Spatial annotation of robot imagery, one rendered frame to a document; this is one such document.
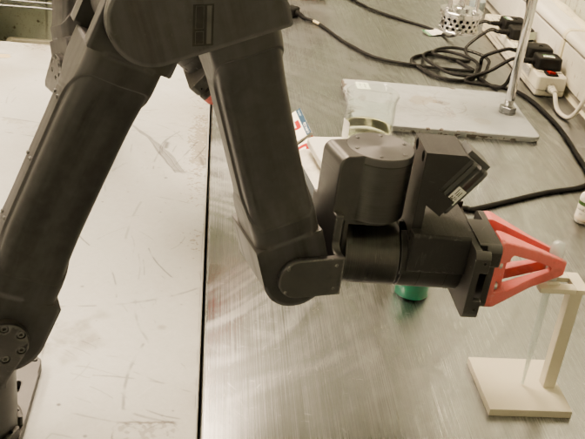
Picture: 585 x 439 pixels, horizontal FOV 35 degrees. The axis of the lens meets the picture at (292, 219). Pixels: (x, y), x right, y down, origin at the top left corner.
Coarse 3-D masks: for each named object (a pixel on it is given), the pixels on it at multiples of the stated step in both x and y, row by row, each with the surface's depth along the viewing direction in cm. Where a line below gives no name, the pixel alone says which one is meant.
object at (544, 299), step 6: (546, 294) 85; (546, 300) 85; (540, 306) 86; (546, 306) 86; (540, 312) 86; (540, 318) 86; (534, 324) 87; (540, 324) 87; (534, 330) 87; (540, 330) 87; (534, 336) 87; (534, 342) 87; (528, 348) 88; (534, 348) 88; (528, 354) 88; (528, 360) 88; (528, 366) 89; (522, 378) 90
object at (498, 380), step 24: (552, 288) 83; (576, 288) 84; (576, 312) 86; (552, 336) 88; (480, 360) 93; (504, 360) 93; (552, 360) 88; (480, 384) 89; (504, 384) 90; (528, 384) 90; (552, 384) 90; (504, 408) 87; (528, 408) 87; (552, 408) 87
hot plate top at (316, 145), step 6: (312, 138) 117; (318, 138) 117; (324, 138) 117; (330, 138) 118; (312, 144) 116; (318, 144) 116; (324, 144) 116; (312, 150) 115; (318, 150) 114; (318, 156) 113; (318, 162) 112
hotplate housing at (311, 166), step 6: (306, 150) 118; (300, 156) 117; (306, 156) 117; (312, 156) 117; (306, 162) 115; (312, 162) 115; (306, 168) 114; (312, 168) 114; (318, 168) 114; (312, 174) 112; (318, 174) 112; (312, 180) 111; (318, 180) 111
